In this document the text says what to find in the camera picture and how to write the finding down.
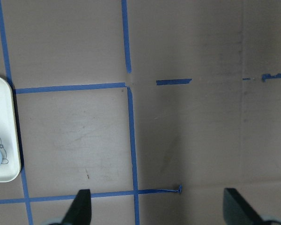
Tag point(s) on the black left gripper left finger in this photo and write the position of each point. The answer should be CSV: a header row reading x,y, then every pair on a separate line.
x,y
79,212

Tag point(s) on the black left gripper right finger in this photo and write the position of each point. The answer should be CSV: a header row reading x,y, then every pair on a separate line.
x,y
237,211

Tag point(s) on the cream plastic tray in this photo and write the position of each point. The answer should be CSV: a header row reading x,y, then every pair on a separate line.
x,y
9,146

